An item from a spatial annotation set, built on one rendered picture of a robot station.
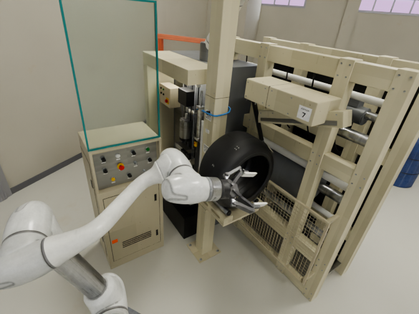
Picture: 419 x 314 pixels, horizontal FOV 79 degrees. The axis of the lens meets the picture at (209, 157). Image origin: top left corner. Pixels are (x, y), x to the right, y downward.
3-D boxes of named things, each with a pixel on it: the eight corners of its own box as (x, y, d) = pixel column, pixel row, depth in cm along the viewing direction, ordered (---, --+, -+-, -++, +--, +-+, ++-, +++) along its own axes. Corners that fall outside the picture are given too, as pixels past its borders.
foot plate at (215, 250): (186, 245, 271) (186, 243, 270) (207, 235, 285) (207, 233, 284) (199, 263, 252) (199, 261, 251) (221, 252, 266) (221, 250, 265)
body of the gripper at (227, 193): (209, 183, 100) (229, 183, 105) (214, 203, 96) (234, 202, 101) (219, 174, 95) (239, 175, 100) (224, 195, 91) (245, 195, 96)
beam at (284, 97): (242, 98, 192) (245, 78, 184) (266, 95, 205) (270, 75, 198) (310, 128, 149) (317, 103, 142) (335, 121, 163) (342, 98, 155)
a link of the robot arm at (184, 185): (214, 185, 86) (199, 164, 96) (172, 185, 78) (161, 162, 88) (204, 210, 91) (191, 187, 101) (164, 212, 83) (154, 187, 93)
